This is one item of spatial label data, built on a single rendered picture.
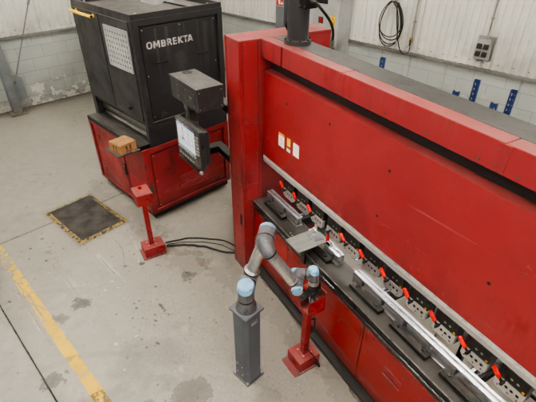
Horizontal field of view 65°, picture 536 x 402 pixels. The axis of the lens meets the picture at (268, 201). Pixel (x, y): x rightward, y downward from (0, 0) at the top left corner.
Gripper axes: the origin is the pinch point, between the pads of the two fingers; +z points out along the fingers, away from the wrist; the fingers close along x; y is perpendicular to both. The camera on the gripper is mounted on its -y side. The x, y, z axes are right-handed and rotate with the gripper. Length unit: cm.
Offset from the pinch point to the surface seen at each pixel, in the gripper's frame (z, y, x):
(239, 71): -134, 23, 120
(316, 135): -104, 39, 46
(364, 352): 20.9, 14.8, -41.2
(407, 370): -2, 16, -76
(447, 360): -20, 29, -91
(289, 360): 71, -15, 11
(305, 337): 39.7, -4.5, 2.6
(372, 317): -12.5, 20.3, -40.2
